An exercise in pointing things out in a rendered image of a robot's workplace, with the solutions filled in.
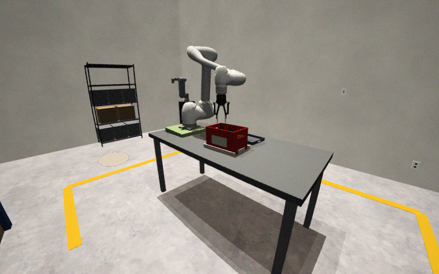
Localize red bottle crate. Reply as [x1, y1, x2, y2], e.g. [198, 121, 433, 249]
[206, 123, 248, 154]

